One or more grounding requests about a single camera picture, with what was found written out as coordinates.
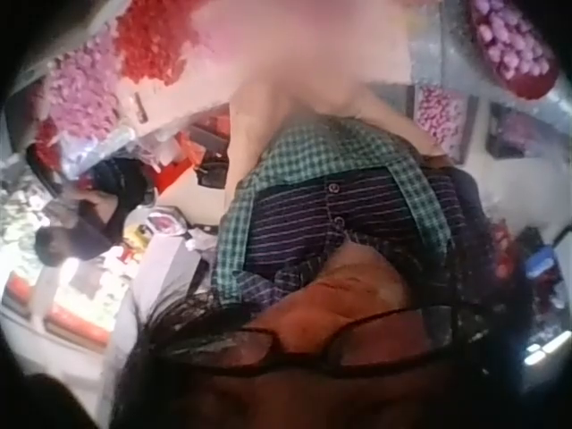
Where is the black bag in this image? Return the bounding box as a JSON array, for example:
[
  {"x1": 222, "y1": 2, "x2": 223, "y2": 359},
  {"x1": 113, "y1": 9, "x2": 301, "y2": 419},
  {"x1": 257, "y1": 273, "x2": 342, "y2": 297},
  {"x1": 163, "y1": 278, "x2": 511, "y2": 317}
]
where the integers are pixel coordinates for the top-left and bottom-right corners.
[{"x1": 195, "y1": 159, "x2": 230, "y2": 188}]

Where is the red gift box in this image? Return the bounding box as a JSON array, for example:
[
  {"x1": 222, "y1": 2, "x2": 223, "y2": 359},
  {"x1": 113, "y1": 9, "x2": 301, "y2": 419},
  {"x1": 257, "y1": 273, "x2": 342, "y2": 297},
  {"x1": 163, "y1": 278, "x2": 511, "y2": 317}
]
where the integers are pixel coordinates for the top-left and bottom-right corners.
[{"x1": 150, "y1": 159, "x2": 198, "y2": 203}]

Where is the white plastic bag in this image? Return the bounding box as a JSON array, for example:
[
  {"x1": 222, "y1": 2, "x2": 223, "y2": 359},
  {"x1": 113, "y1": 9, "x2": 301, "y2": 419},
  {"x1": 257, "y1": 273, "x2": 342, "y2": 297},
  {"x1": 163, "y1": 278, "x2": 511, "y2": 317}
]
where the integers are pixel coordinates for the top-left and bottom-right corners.
[{"x1": 141, "y1": 208, "x2": 191, "y2": 239}]

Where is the yellow packet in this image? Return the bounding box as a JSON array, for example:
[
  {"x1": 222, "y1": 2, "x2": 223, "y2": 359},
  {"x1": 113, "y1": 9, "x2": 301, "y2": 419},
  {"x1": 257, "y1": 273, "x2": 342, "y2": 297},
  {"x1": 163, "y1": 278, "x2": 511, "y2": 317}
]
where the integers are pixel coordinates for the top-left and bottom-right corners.
[{"x1": 122, "y1": 222, "x2": 149, "y2": 246}]

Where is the framed box of pink flowers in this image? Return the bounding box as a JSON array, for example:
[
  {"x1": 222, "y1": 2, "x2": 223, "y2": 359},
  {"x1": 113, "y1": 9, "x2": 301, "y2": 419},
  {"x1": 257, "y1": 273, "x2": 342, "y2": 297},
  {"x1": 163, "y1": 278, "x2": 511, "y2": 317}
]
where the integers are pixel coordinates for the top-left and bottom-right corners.
[{"x1": 413, "y1": 84, "x2": 479, "y2": 163}]

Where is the heap of red flowers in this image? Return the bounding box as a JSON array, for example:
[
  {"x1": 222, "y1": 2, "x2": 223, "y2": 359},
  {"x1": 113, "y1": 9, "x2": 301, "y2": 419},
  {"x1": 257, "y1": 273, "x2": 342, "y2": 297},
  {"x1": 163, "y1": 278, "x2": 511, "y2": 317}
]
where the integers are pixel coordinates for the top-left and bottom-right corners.
[{"x1": 114, "y1": 0, "x2": 200, "y2": 87}]

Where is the heap of pink flowers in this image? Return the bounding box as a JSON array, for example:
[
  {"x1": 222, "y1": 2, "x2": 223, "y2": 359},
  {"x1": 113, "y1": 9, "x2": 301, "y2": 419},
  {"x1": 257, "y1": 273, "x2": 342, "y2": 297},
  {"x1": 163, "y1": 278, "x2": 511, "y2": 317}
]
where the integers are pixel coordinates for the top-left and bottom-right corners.
[{"x1": 44, "y1": 39, "x2": 122, "y2": 140}]

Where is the dark gift box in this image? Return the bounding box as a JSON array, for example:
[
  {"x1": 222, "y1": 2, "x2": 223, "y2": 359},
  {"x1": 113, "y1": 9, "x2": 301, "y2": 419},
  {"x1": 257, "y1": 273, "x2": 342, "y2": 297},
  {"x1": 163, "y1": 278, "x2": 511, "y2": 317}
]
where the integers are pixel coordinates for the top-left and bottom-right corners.
[{"x1": 485, "y1": 101, "x2": 540, "y2": 158}]

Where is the blue lit screen device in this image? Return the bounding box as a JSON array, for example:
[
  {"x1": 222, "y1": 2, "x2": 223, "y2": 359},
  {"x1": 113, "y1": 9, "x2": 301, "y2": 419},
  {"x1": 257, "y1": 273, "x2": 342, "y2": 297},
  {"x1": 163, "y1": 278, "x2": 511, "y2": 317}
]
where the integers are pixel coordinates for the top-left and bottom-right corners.
[{"x1": 523, "y1": 245, "x2": 560, "y2": 281}]

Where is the purple flower bouquet red box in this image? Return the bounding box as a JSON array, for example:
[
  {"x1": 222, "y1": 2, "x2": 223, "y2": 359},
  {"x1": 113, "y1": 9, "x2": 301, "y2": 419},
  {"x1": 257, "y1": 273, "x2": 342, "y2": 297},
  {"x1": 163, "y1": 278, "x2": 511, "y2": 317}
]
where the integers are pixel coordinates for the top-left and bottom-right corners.
[{"x1": 464, "y1": 0, "x2": 560, "y2": 100}]

